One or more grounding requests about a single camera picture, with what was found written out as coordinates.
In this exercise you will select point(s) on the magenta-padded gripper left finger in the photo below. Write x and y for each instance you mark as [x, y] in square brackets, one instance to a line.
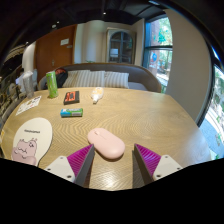
[77, 160]

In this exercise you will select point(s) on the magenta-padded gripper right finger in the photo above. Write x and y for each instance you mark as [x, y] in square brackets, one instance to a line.
[150, 160]

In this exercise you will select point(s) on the pink computer mouse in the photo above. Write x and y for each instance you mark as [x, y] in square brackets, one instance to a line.
[106, 143]

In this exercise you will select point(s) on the white cartoon-print mouse pad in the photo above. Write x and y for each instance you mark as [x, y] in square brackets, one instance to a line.
[33, 136]

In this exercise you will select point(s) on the small green and blue pack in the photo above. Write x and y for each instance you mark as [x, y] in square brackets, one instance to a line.
[71, 112]

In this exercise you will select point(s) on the black box with orange print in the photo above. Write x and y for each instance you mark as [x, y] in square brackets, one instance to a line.
[71, 97]

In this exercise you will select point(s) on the white squeeze tube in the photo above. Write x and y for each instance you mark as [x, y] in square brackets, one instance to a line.
[97, 94]

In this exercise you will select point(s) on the white sticker sheet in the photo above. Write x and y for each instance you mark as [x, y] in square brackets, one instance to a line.
[28, 105]

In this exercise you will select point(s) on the large side window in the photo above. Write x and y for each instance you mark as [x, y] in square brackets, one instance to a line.
[215, 120]

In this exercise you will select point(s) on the green drink can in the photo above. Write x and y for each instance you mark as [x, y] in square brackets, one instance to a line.
[52, 85]

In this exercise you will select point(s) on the striped cushion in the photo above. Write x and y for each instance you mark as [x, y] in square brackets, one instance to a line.
[70, 79]
[91, 79]
[116, 80]

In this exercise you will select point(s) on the black bag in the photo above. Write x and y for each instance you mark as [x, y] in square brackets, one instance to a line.
[62, 78]

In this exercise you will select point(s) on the grey curved sofa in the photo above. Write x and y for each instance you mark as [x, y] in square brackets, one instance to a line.
[140, 76]

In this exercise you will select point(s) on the clear shaker bottle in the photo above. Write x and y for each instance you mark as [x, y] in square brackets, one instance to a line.
[28, 85]

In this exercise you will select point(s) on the tall dark-framed window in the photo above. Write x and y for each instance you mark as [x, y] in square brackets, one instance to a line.
[158, 50]

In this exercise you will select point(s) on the brown wooden door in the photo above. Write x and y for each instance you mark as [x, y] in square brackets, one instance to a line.
[50, 50]

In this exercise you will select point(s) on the arched glass-door cabinet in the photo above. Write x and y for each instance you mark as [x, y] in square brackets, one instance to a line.
[121, 46]

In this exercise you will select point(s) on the white sign on door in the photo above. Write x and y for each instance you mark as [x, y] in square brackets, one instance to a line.
[64, 42]

